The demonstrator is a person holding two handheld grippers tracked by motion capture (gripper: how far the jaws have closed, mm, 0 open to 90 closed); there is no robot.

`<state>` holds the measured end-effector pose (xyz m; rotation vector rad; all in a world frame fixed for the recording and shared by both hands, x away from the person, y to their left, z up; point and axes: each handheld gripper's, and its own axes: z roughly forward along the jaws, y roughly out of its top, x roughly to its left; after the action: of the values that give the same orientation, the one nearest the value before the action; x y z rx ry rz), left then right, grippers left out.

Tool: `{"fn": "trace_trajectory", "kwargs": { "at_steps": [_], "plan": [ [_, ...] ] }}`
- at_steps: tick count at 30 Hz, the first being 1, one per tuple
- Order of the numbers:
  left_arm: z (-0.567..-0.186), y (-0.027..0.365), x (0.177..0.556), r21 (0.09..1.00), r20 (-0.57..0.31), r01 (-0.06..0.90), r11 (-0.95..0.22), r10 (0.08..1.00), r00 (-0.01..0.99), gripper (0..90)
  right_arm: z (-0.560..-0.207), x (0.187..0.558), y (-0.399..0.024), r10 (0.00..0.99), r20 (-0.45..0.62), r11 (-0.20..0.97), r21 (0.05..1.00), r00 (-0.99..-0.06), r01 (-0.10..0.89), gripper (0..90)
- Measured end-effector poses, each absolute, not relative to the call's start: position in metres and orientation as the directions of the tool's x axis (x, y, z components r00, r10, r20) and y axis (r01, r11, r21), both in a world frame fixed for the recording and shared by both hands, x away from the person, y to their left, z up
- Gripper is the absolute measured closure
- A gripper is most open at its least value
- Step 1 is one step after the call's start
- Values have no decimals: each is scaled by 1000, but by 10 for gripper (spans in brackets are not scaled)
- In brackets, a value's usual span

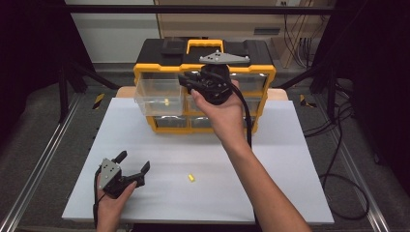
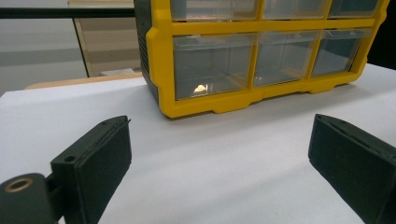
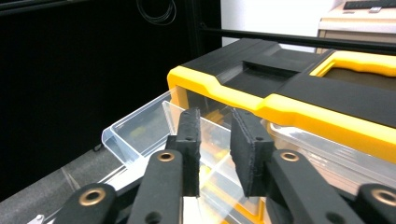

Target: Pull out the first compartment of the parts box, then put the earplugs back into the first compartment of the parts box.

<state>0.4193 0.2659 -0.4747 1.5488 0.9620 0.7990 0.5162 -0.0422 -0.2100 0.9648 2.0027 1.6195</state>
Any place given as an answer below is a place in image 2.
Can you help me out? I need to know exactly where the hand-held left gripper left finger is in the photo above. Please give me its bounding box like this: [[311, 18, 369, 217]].
[[50, 115, 134, 224]]

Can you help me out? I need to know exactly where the yellow and black organizer case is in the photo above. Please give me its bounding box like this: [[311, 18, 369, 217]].
[[134, 0, 391, 119]]

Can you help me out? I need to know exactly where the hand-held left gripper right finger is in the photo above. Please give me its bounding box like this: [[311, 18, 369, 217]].
[[307, 113, 396, 224]]

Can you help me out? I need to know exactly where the black horizontal frame bar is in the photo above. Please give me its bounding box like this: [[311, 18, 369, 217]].
[[0, 7, 136, 20]]

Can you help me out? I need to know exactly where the light wooden cabinet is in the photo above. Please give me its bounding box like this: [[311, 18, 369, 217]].
[[67, 0, 144, 78]]

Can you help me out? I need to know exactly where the grid of clear drawers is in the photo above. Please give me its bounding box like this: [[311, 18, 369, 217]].
[[170, 0, 381, 88]]

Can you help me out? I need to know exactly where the clear plastic drawer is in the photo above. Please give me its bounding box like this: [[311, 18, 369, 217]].
[[172, 32, 260, 101]]

